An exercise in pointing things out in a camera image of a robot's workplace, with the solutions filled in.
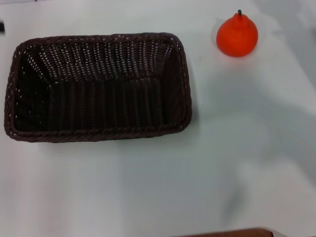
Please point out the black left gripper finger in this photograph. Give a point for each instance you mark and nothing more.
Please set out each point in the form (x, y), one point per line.
(2, 27)

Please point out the dark brown woven basket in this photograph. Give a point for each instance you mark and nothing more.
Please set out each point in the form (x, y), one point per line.
(98, 98)

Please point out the orange pear-shaped toy fruit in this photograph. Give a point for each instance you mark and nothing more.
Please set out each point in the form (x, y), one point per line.
(237, 37)

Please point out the brown wooden edge piece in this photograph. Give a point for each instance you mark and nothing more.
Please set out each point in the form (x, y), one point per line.
(234, 233)

